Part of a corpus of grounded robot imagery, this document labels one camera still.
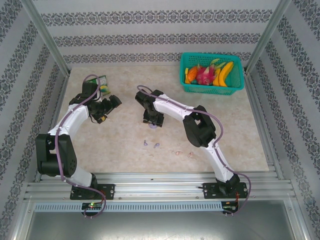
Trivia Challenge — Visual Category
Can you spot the grey metal panel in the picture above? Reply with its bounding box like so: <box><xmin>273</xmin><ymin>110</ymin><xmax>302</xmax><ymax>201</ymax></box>
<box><xmin>23</xmin><ymin>199</ymin><xmax>310</xmax><ymax>240</ymax></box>

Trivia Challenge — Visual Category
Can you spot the aluminium frame post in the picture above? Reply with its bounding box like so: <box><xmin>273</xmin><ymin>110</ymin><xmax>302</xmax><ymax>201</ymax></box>
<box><xmin>21</xmin><ymin>0</ymin><xmax>72</xmax><ymax>76</ymax></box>
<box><xmin>243</xmin><ymin>0</ymin><xmax>296</xmax><ymax>75</ymax></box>

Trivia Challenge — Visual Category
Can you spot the pink dragon fruit toy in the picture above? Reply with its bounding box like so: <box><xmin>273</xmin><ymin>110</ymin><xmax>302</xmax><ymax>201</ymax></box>
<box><xmin>195</xmin><ymin>58</ymin><xmax>227</xmax><ymax>87</ymax></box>

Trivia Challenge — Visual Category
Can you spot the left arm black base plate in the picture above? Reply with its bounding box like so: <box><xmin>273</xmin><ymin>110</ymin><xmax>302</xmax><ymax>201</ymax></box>
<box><xmin>69</xmin><ymin>183</ymin><xmax>116</xmax><ymax>201</ymax></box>

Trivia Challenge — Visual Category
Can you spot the orange fruit toy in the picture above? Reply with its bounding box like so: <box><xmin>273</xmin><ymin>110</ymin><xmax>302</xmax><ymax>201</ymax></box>
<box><xmin>187</xmin><ymin>66</ymin><xmax>200</xmax><ymax>83</ymax></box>

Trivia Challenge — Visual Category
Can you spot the aluminium mounting rail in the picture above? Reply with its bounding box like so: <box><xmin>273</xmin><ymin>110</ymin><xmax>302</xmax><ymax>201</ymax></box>
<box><xmin>23</xmin><ymin>171</ymin><xmax>300</xmax><ymax>201</ymax></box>

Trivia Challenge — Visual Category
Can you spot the green snack packet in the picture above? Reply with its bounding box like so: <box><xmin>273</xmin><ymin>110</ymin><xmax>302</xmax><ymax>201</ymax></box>
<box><xmin>87</xmin><ymin>74</ymin><xmax>112</xmax><ymax>95</ymax></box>

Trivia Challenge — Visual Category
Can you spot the aluminium side rail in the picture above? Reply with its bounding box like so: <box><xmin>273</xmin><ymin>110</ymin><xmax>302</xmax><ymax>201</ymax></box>
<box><xmin>34</xmin><ymin>71</ymin><xmax>72</xmax><ymax>183</ymax></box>
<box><xmin>244</xmin><ymin>71</ymin><xmax>285</xmax><ymax>181</ymax></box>

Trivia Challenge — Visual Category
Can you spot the yellow banana toy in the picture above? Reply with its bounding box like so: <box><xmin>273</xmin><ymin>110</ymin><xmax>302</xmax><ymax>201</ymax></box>
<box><xmin>216</xmin><ymin>61</ymin><xmax>235</xmax><ymax>88</ymax></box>

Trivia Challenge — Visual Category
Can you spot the slotted grey cable duct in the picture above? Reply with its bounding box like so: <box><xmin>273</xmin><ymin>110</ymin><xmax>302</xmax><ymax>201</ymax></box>
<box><xmin>33</xmin><ymin>201</ymin><xmax>224</xmax><ymax>213</ymax></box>

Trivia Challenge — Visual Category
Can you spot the right aluminium frame post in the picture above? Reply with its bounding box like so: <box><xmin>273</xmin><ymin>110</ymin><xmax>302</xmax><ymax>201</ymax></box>
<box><xmin>243</xmin><ymin>0</ymin><xmax>296</xmax><ymax>75</ymax></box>

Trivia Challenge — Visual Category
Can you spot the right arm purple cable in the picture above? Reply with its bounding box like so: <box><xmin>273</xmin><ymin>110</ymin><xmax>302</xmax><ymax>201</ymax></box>
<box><xmin>136</xmin><ymin>84</ymin><xmax>253</xmax><ymax>216</ymax></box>

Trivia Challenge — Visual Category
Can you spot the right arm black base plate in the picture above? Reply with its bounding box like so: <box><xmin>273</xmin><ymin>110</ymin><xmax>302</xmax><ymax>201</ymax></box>
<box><xmin>201</xmin><ymin>182</ymin><xmax>248</xmax><ymax>200</ymax></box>

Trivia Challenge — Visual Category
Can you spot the teal plastic basket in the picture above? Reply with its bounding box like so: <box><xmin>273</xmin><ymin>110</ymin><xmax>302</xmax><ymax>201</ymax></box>
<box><xmin>179</xmin><ymin>51</ymin><xmax>245</xmax><ymax>96</ymax></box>

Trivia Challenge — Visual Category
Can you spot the right aluminium side rail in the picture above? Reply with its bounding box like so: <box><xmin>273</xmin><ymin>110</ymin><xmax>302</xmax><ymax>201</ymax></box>
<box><xmin>244</xmin><ymin>71</ymin><xmax>285</xmax><ymax>181</ymax></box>

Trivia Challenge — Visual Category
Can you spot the left aluminium frame post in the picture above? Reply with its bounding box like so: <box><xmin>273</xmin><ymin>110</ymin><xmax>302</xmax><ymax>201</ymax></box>
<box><xmin>21</xmin><ymin>0</ymin><xmax>72</xmax><ymax>76</ymax></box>

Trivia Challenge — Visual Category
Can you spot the left aluminium side rail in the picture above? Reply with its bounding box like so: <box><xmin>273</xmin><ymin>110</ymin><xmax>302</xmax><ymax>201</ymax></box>
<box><xmin>34</xmin><ymin>71</ymin><xmax>72</xmax><ymax>183</ymax></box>

